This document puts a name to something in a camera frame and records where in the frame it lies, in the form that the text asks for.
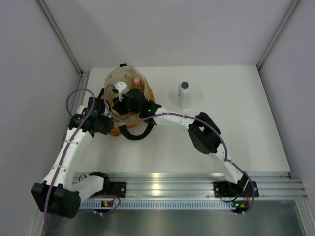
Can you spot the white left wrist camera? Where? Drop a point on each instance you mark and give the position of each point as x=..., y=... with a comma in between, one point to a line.
x=80, y=110

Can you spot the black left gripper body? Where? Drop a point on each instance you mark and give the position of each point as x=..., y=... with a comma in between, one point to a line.
x=107, y=124

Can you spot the aluminium frame post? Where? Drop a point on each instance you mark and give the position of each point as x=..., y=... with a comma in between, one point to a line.
x=60, y=37
x=294, y=4

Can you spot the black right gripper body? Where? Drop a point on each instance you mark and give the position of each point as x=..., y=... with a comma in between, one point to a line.
x=124, y=107

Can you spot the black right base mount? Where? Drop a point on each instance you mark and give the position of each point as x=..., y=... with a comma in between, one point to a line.
x=225, y=189

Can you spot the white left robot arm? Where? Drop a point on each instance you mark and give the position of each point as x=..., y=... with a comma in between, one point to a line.
x=57, y=194

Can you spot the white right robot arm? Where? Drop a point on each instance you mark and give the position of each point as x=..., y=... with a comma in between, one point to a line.
x=204, y=134

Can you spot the right aluminium frame post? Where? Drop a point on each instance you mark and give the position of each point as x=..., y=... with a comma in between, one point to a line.
x=294, y=4

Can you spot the pink capped orange bottle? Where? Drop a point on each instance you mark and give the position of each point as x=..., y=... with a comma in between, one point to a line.
x=137, y=82

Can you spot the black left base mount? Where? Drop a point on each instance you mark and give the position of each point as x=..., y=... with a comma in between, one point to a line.
x=118, y=189

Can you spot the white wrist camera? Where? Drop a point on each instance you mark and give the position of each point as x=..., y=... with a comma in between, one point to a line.
x=80, y=110
x=121, y=89

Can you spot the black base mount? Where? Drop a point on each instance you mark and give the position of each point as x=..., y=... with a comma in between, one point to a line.
x=225, y=189
x=118, y=189

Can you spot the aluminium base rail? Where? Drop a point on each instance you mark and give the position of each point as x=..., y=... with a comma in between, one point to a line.
x=189, y=191

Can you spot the left aluminium frame post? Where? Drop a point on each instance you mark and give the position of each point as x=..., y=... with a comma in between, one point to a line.
x=60, y=37

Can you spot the white bottle dark cap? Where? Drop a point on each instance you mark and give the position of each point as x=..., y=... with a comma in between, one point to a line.
x=184, y=95

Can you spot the tan canvas bag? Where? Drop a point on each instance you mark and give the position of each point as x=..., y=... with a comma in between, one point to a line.
x=122, y=123

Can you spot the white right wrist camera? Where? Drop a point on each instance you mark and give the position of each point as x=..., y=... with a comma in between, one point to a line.
x=121, y=89

